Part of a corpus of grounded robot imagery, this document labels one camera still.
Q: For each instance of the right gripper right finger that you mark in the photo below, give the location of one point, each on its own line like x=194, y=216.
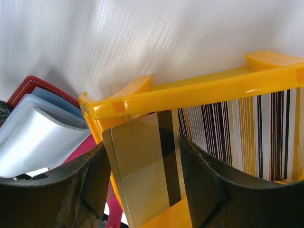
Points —
x=220, y=196

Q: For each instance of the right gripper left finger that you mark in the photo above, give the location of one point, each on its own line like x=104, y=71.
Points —
x=72, y=195

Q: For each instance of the red leather card holder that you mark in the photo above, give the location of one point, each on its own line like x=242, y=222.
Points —
x=42, y=128

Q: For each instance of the gold credit card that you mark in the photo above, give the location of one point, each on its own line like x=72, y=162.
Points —
x=144, y=155

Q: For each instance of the yellow plastic card bin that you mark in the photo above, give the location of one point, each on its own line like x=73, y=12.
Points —
x=265, y=72

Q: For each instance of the stack of cards in bin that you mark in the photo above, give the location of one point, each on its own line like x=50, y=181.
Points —
x=261, y=135

